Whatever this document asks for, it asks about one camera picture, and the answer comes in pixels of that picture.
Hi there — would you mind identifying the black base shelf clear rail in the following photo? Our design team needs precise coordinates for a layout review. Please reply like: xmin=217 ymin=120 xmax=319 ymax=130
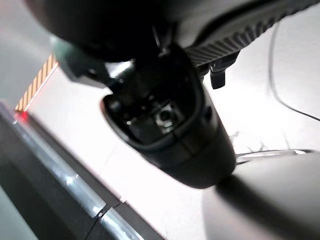
xmin=0 ymin=101 xmax=166 ymax=240

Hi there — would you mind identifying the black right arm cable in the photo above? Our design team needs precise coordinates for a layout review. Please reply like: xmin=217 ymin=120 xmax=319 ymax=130
xmin=268 ymin=22 xmax=320 ymax=121

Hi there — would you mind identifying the orange striped floor tape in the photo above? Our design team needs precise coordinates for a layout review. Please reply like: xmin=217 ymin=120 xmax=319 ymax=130
xmin=14 ymin=53 xmax=60 ymax=113

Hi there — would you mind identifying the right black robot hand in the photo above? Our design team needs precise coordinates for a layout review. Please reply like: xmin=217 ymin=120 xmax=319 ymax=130
xmin=23 ymin=0 xmax=320 ymax=190

